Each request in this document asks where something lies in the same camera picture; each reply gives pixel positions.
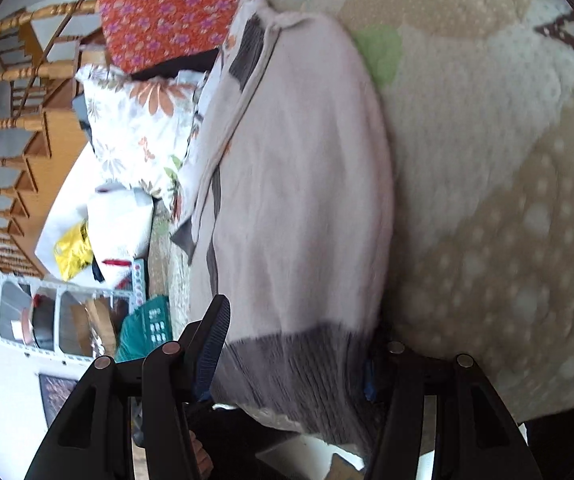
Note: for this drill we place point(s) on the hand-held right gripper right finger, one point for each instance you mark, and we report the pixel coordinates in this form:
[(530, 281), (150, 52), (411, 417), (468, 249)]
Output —
[(402, 385)]

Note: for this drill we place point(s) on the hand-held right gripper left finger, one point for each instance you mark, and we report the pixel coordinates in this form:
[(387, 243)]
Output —
[(214, 345)]

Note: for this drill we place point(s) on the pale pink garment grey trim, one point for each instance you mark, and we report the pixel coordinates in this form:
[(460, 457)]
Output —
[(297, 185)]

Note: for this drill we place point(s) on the green cardboard box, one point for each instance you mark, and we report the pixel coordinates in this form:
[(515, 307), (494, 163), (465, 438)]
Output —
[(147, 325)]

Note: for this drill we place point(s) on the colourful shapes box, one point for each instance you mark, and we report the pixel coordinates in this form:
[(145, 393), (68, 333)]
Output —
[(138, 280)]

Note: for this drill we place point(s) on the white paper bag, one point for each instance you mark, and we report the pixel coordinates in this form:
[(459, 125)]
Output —
[(117, 225)]

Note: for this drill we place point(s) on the yellow plastic bag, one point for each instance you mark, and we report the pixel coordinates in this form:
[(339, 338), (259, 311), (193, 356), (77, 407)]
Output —
[(72, 252)]

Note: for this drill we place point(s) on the white shelf unit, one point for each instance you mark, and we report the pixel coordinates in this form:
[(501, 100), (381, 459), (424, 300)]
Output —
[(52, 286)]

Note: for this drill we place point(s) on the white floral pillow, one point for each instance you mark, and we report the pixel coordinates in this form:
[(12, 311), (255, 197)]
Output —
[(132, 130)]

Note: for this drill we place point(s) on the heart patchwork quilt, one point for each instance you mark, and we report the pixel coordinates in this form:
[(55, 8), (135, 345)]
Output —
[(492, 160)]

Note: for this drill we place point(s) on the orange floral bedsheet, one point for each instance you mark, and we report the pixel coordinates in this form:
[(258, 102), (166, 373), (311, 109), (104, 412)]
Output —
[(167, 10)]

